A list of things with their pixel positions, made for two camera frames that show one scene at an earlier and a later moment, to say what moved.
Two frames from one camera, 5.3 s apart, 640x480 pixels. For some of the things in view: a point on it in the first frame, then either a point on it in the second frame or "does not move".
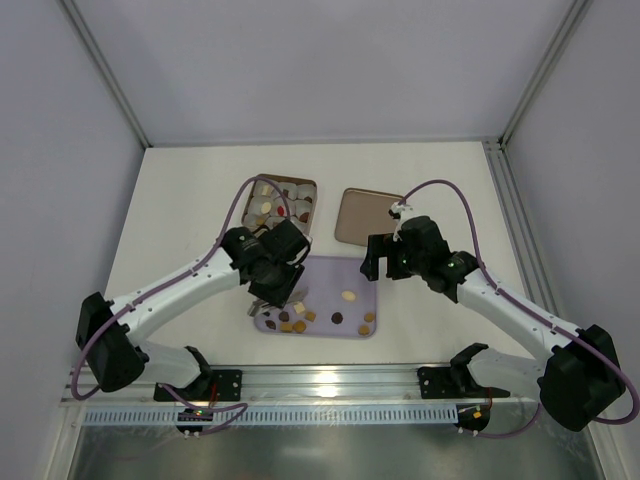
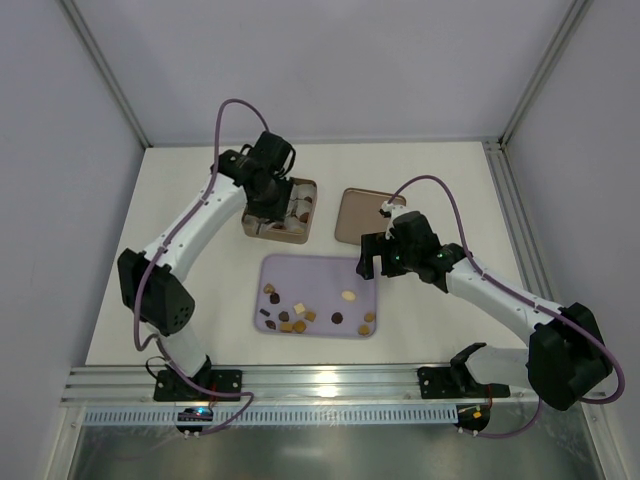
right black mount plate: (439, 383) does not move
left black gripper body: (279, 288) to (276, 201)
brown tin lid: (362, 213) does not move
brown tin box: (267, 203) does not move
